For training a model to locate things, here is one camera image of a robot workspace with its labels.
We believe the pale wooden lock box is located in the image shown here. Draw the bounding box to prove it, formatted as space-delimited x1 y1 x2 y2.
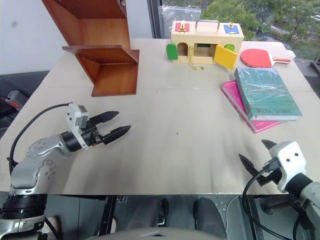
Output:
170 20 244 65

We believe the black curved bar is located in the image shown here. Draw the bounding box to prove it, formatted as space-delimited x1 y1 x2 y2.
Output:
309 57 320 76

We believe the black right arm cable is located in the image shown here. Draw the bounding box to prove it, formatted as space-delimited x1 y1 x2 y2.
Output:
241 157 288 240

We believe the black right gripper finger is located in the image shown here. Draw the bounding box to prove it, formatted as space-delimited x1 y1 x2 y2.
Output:
261 139 277 151
238 153 261 179

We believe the metal box carry handle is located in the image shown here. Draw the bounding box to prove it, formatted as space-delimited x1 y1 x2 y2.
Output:
195 19 221 32

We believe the grey rounded robot torso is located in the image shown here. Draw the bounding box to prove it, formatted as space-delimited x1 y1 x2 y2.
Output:
99 226 226 240

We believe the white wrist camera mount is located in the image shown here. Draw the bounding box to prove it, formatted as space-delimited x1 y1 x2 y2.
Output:
66 103 90 151
268 140 307 193

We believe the brown wooden shelf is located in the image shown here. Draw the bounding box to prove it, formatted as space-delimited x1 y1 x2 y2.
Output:
41 0 140 98

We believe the clear plastic bag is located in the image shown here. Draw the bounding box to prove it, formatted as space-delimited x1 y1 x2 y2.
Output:
159 4 202 40

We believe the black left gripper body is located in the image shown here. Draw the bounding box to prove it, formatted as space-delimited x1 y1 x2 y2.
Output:
79 119 105 149

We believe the yellow square box door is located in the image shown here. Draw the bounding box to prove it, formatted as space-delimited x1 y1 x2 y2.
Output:
214 44 239 70

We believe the red table tennis paddle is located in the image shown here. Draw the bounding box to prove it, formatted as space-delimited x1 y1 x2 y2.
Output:
239 48 292 69

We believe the teal plastic-wrapped book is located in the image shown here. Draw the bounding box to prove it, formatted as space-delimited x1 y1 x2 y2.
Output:
233 67 303 123

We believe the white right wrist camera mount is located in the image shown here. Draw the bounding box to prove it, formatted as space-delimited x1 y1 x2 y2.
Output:
268 140 307 193

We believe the black table leg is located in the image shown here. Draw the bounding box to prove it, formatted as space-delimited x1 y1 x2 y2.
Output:
98 194 119 237

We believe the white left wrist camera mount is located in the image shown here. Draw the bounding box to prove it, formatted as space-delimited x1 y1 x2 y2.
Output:
66 103 90 151

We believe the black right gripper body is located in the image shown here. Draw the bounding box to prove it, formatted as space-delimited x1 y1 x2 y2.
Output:
255 169 283 188

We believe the pink book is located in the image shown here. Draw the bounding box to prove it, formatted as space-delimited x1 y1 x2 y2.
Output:
220 79 285 134

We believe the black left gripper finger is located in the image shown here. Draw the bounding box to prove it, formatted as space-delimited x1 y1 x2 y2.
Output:
100 124 132 146
87 110 120 126

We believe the gold door chain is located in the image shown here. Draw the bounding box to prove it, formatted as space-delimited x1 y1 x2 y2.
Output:
187 45 205 71

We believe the red and grey tool case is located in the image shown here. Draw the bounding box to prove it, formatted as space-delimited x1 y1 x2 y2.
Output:
4 90 26 112

